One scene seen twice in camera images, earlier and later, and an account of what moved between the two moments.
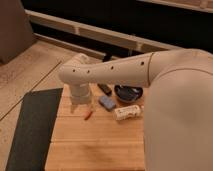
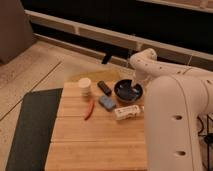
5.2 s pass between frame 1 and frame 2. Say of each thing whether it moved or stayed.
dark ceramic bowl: stayed
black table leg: stayed
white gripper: moved
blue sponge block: stayed
